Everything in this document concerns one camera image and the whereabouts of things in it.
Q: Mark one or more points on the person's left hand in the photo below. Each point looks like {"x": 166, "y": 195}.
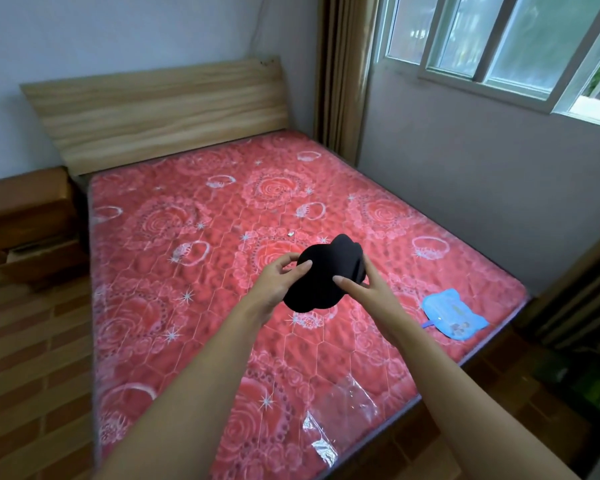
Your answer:
{"x": 269, "y": 289}

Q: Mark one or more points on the person's right hand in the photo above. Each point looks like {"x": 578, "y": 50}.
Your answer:
{"x": 375, "y": 304}

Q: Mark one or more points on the person's right thumb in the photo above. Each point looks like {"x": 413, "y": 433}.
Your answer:
{"x": 368, "y": 268}

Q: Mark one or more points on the person's left thumb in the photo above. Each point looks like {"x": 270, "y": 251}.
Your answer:
{"x": 287, "y": 258}

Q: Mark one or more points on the black fabric pouch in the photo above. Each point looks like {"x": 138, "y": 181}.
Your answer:
{"x": 325, "y": 274}

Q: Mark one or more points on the person's right forearm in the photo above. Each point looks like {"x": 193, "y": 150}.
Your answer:
{"x": 472, "y": 414}

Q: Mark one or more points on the person's left forearm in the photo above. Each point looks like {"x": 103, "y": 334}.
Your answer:
{"x": 190, "y": 399}

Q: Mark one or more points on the red floral mattress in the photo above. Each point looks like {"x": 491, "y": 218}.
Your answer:
{"x": 285, "y": 294}

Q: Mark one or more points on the blue cartoon packet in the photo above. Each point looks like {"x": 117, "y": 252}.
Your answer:
{"x": 452, "y": 314}

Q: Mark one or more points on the clear plastic wrapper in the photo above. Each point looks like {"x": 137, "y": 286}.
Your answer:
{"x": 342, "y": 409}

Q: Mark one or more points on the brown curtain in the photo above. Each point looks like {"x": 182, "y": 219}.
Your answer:
{"x": 342, "y": 74}

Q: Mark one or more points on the wooden headboard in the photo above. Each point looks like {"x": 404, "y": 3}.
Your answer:
{"x": 155, "y": 114}

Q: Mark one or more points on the brown wooden nightstand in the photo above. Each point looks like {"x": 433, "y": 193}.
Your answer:
{"x": 27, "y": 224}

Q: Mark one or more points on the white framed window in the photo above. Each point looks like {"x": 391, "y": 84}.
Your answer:
{"x": 505, "y": 44}

